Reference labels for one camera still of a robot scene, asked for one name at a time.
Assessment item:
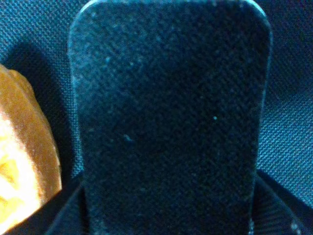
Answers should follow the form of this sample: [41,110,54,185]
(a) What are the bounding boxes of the orange waffle slice toy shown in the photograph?
[0,66,62,234]

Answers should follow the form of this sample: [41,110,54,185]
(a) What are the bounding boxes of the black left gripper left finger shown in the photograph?
[23,177,86,235]

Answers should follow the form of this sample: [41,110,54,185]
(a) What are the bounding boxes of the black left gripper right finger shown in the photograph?
[251,170,313,235]

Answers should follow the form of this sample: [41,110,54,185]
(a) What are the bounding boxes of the black and white board eraser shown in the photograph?
[68,0,272,235]

